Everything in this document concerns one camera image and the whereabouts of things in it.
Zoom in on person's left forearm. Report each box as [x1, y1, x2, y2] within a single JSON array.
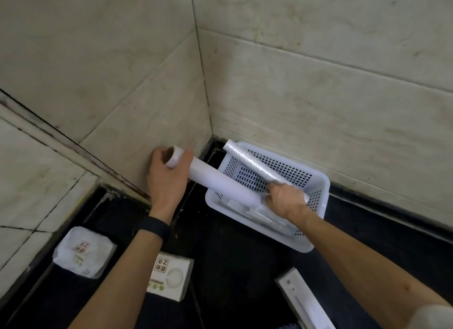
[[67, 228, 164, 329]]

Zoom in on long white box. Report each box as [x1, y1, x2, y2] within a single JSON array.
[[275, 267, 336, 329]]

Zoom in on person's right hand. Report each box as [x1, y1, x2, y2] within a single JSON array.
[[265, 182, 312, 223]]

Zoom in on white soft tissue pack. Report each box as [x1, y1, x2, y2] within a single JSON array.
[[52, 227, 117, 280]]

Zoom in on person's left hand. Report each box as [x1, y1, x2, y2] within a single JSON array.
[[147, 147, 194, 225]]

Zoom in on thin clear film roll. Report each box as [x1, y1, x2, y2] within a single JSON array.
[[222, 139, 310, 204]]

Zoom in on white perforated plastic basket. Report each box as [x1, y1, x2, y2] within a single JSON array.
[[205, 141, 331, 254]]

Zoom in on person's right forearm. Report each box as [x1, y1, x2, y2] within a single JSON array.
[[287, 205, 451, 329]]

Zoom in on clear plastic bags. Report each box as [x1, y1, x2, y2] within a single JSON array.
[[219, 194, 298, 236]]

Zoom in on black wristband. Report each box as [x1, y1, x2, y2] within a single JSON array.
[[137, 216, 171, 242]]

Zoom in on white tissue box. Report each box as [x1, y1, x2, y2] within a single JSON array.
[[146, 251, 194, 302]]

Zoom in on thick white film roll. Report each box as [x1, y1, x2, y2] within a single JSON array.
[[164, 146, 262, 209]]

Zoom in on white sleeve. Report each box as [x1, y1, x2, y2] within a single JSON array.
[[407, 304, 453, 329]]

